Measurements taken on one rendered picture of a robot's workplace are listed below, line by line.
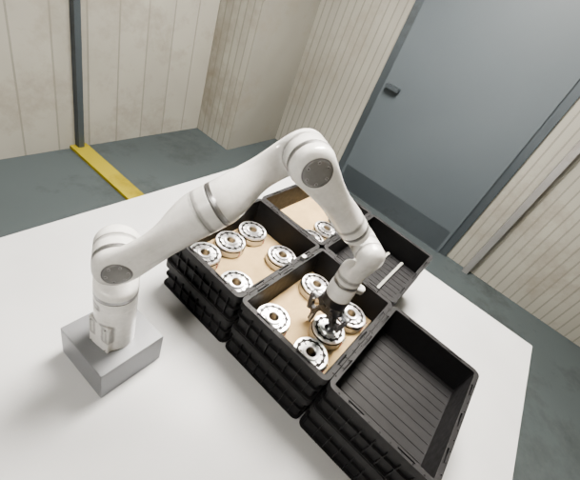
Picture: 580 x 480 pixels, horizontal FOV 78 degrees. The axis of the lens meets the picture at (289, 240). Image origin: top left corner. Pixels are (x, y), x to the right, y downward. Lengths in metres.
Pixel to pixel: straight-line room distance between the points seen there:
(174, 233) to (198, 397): 0.52
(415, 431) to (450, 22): 2.83
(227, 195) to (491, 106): 2.74
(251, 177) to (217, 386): 0.62
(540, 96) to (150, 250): 2.88
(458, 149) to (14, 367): 3.06
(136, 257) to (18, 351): 0.51
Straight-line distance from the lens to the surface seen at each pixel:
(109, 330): 0.91
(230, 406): 1.07
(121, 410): 1.04
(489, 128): 3.23
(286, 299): 1.14
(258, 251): 1.26
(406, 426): 1.10
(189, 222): 0.68
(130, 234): 0.78
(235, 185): 0.67
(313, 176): 0.64
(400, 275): 1.50
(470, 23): 3.26
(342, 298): 0.96
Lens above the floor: 1.65
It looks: 37 degrees down
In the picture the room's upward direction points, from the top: 24 degrees clockwise
